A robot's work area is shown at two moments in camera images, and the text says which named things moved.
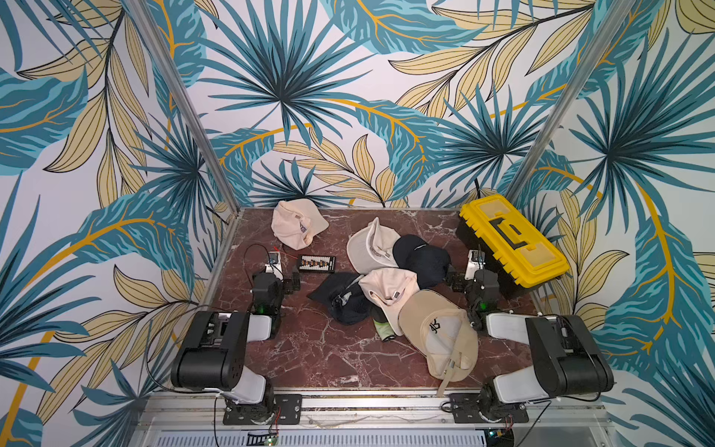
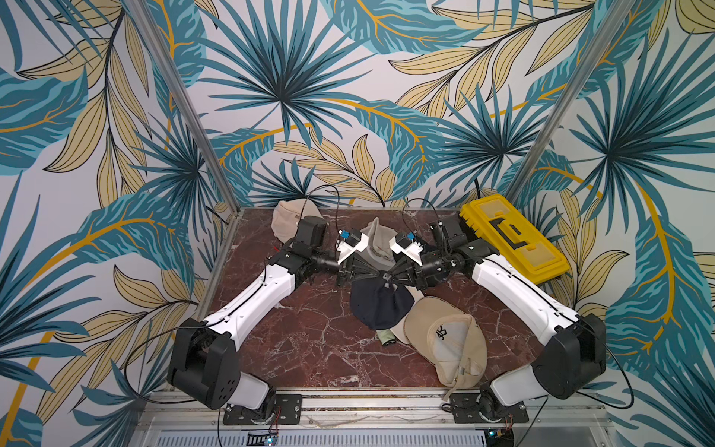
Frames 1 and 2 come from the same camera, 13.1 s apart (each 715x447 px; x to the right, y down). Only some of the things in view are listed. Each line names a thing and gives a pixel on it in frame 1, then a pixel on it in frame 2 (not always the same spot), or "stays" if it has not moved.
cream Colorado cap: [388, 289] -> [398, 331]
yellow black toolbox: [519, 252] stays
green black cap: [384, 331] stays
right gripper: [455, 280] -> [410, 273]
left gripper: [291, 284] -> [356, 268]
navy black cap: [344, 298] -> [379, 303]
